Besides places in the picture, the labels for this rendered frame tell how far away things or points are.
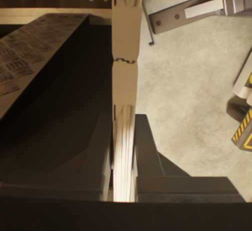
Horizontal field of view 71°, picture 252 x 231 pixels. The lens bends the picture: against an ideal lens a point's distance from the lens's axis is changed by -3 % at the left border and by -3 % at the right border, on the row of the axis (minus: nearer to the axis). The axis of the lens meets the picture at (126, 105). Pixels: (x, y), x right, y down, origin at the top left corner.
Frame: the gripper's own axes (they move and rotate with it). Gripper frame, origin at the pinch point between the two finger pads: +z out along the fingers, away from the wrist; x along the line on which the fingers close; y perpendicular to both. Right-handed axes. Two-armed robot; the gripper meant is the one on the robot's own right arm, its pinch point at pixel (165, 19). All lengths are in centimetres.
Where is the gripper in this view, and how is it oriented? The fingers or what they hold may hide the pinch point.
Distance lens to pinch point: 27.2
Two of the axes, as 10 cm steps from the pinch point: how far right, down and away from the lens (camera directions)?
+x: 0.1, -4.6, 8.9
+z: -9.4, 3.0, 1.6
